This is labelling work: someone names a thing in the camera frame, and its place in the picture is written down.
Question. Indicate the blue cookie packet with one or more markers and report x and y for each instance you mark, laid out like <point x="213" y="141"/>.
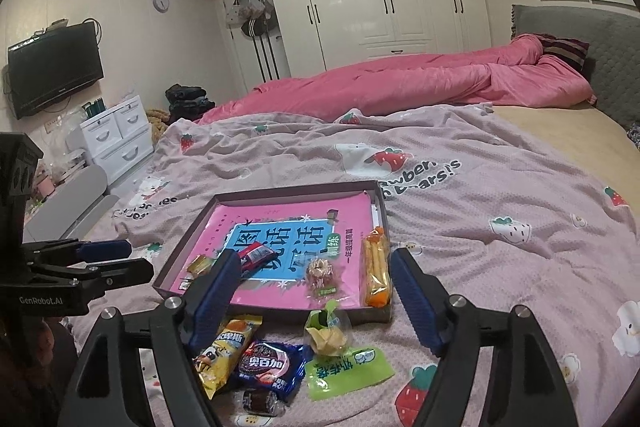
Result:
<point x="272" y="367"/>

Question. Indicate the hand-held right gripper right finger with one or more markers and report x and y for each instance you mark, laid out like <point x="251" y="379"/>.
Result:
<point x="415" y="307"/>

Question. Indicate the brown plush blanket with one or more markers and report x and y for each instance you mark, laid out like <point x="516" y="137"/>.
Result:
<point x="157" y="124"/>

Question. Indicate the hanging bags and hats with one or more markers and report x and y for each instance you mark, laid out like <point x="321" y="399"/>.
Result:
<point x="245" y="9"/>

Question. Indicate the green snack packet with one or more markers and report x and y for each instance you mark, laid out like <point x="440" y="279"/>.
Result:
<point x="345" y="374"/>

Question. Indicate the brown small cake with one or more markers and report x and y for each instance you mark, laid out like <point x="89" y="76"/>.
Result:
<point x="260" y="402"/>

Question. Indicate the clear yellow pastry packet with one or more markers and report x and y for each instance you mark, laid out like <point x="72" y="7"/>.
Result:
<point x="327" y="337"/>

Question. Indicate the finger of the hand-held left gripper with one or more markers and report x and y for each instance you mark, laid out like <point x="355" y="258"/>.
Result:
<point x="125" y="272"/>
<point x="105" y="249"/>

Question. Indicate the pink strawberry printed blanket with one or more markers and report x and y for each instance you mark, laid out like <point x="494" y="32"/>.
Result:
<point x="500" y="232"/>

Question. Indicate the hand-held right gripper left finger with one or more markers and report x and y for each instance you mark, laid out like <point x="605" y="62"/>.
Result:
<point x="215" y="292"/>

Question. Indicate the dark striped pillow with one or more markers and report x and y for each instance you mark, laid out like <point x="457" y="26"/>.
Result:
<point x="565" y="49"/>

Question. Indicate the gold small snack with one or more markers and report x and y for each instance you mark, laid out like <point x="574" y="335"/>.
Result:
<point x="200" y="265"/>

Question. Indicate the white drawer cabinet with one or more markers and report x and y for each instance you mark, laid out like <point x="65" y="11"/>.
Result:
<point x="120" y="142"/>

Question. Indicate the beige bed sheet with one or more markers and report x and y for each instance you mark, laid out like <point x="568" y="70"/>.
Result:
<point x="575" y="142"/>

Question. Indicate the grey padded seat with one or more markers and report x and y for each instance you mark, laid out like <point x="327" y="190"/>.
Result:
<point x="65" y="207"/>

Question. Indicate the orange breadstick packet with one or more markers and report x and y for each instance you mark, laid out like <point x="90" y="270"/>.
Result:
<point x="377" y="272"/>

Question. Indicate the red snack packet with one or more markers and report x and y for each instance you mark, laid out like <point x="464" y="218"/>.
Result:
<point x="255" y="255"/>

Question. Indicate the dark patterned cloth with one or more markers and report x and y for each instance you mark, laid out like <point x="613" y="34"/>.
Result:
<point x="634" y="132"/>

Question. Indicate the yellow snack packet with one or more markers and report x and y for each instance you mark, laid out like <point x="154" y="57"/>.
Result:
<point x="225" y="352"/>

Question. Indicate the dark shallow box tray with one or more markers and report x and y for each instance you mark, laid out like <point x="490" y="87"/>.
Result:
<point x="370" y="314"/>

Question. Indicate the black wall television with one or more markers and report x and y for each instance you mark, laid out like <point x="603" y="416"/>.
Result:
<point x="52" y="72"/>

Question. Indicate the round wall clock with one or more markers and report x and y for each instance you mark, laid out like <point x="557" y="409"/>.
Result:
<point x="161" y="2"/>

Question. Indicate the pink quilt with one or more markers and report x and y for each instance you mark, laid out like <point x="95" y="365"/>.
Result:
<point x="400" y="77"/>

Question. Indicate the pink book with blue label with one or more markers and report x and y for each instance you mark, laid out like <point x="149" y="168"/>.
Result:
<point x="280" y="212"/>

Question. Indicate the dark green bottles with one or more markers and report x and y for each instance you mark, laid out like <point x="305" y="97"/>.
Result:
<point x="96" y="108"/>

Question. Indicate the dark clothes pile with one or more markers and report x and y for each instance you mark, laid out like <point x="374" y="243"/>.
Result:
<point x="187" y="102"/>

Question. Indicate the grey padded headboard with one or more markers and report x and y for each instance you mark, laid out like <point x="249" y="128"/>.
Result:
<point x="615" y="57"/>

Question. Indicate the clear fried snack packet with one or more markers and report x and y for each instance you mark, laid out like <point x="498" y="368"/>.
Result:
<point x="320" y="274"/>

